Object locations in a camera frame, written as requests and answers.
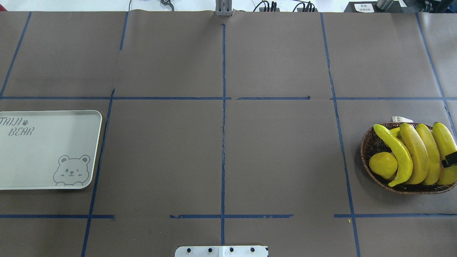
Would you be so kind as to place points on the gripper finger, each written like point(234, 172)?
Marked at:
point(450, 160)

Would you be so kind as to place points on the yellow banana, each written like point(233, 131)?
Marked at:
point(446, 145)
point(418, 153)
point(405, 163)
point(433, 154)

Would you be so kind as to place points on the paper basket tag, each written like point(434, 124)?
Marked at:
point(399, 119)

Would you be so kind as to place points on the brown wicker basket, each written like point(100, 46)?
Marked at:
point(372, 144)

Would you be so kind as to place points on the yellow lemon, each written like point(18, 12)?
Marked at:
point(384, 164)

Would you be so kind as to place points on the white bear tray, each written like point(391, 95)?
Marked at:
point(48, 149)

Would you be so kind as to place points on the white camera pole base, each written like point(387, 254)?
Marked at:
point(222, 251)

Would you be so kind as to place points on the aluminium frame post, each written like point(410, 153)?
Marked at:
point(223, 8)

